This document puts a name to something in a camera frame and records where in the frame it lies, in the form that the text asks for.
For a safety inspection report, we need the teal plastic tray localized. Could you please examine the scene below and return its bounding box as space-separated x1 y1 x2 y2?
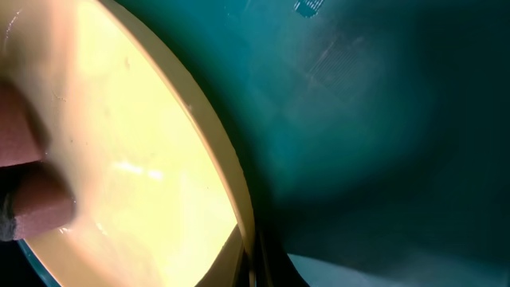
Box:
124 0 509 286

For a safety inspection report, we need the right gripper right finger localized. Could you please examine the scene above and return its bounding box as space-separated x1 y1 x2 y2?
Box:
254 229 309 287

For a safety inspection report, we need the yellow-green plate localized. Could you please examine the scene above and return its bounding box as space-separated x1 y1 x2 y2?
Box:
1 0 255 286

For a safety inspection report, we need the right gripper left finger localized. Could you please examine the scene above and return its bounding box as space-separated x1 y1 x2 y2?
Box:
196 226 250 287

